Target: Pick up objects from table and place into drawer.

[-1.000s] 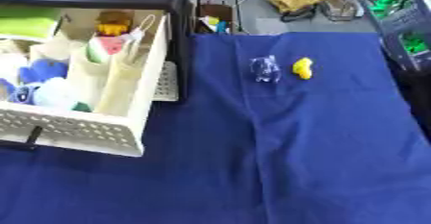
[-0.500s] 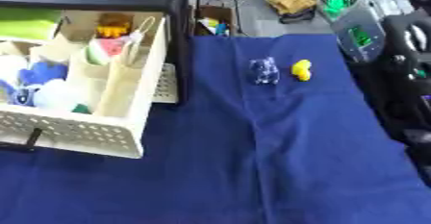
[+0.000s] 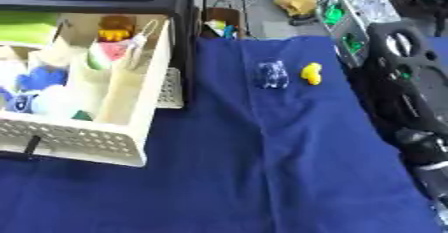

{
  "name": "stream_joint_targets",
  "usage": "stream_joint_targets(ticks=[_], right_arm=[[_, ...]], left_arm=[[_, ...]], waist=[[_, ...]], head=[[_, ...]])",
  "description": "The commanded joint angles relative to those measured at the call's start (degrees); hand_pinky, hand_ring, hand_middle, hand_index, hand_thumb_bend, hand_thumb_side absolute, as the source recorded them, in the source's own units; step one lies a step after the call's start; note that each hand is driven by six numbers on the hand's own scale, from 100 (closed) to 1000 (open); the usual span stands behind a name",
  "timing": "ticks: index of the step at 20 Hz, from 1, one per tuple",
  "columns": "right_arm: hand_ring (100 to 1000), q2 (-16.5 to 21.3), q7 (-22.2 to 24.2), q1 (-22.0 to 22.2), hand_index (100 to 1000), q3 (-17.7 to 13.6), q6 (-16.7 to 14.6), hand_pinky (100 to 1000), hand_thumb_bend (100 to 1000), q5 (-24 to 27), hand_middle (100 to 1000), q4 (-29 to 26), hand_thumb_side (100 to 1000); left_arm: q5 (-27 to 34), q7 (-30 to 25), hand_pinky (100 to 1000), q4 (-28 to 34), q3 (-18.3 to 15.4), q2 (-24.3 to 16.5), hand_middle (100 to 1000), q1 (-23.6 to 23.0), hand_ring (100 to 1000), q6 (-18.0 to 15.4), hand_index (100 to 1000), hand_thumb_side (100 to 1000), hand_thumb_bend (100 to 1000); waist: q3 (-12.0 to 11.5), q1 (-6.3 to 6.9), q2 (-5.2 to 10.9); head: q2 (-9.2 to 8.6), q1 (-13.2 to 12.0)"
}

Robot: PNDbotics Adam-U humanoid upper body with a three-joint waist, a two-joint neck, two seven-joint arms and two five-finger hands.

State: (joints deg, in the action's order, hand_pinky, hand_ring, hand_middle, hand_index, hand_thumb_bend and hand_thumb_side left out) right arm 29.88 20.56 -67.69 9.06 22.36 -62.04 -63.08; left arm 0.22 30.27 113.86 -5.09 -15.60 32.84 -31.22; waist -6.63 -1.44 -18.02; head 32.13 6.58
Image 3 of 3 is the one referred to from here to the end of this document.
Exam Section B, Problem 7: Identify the yellow toy duck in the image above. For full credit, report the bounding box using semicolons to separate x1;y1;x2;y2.
299;62;324;86

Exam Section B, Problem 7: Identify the red and white packet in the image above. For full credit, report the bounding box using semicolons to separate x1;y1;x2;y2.
96;40;133;62

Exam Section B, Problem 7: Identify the yellow bag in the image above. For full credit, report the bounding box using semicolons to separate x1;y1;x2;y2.
273;0;321;19

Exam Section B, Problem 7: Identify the blue and white cup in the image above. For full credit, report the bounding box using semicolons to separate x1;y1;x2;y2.
3;91;41;114

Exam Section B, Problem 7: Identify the blue crumpled packet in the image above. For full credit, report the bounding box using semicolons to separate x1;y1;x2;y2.
252;58;293;90

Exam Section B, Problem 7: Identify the pale compartment drawer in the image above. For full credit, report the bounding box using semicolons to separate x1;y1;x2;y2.
0;12;177;168

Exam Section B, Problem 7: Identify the brown paper bag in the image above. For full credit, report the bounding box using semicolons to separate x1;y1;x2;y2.
199;0;244;40

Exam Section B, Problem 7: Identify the white fluffy soft toy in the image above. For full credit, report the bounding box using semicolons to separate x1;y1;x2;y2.
31;85;84;119

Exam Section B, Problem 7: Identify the green and white packet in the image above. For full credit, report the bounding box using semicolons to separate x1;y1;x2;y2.
85;43;112;71

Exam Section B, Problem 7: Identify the pale pierced drawer front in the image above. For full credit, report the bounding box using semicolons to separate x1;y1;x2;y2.
155;66;186;110

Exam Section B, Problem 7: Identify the black drawer handle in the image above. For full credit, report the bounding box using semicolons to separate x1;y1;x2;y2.
21;134;44;161

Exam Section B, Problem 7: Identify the small green block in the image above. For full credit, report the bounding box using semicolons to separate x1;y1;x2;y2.
70;109;95;122

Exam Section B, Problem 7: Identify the brown and yellow toy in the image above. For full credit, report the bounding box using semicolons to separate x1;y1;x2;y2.
96;15;139;43

